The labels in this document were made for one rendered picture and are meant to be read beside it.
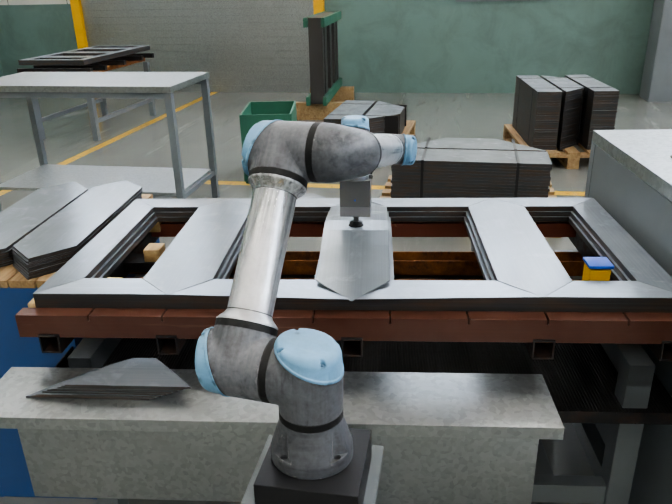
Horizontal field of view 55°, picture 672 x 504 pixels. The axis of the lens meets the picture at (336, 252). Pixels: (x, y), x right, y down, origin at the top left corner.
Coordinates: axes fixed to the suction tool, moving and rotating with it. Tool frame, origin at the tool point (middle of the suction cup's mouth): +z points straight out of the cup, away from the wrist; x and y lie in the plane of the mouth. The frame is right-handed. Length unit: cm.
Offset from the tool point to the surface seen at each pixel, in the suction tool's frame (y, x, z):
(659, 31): -321, -718, 0
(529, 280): -44, 23, 4
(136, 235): 69, -7, 6
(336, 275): 2.8, 26.1, 2.6
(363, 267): -3.6, 22.2, 2.0
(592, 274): -60, 19, 4
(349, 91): 68, -722, 73
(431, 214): -22.2, -31.0, 6.1
